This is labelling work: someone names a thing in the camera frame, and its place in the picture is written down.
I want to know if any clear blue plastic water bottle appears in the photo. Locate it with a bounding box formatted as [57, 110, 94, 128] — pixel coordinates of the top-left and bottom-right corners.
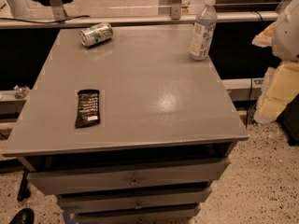
[190, 0, 217, 61]

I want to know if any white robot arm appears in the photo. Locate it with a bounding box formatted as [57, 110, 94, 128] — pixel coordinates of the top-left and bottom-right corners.
[272, 0, 299, 62]

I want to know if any green 7up soda can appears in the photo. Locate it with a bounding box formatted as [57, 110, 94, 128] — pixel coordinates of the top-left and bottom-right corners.
[79, 22, 113, 47]

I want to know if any grey drawer cabinet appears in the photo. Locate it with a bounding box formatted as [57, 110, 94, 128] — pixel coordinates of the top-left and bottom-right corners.
[1, 23, 249, 224]

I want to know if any black snack bar wrapper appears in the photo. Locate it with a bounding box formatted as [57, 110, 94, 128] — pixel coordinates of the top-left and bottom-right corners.
[75, 89, 101, 129]

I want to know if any middle grey drawer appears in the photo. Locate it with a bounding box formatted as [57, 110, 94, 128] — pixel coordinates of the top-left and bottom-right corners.
[59, 186, 211, 213]

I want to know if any grey drawer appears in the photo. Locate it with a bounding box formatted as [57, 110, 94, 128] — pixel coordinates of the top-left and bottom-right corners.
[77, 204, 199, 224]
[28, 158, 230, 195]
[59, 186, 211, 213]

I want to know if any bottom grey drawer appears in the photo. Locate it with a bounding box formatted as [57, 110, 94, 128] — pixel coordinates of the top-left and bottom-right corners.
[77, 204, 199, 224]

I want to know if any top grey drawer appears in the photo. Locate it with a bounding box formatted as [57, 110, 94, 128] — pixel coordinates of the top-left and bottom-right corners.
[28, 158, 230, 195]

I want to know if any crumpled clear wrapper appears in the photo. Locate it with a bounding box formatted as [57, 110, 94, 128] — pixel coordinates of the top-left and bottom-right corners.
[14, 85, 30, 99]

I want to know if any black table leg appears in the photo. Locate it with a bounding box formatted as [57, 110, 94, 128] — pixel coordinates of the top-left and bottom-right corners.
[17, 169, 31, 202]

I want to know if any black shoe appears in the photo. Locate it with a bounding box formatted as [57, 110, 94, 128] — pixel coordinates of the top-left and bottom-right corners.
[9, 208, 35, 224]

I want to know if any black cable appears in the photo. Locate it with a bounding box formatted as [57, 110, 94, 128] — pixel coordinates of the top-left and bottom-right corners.
[0, 14, 91, 24]

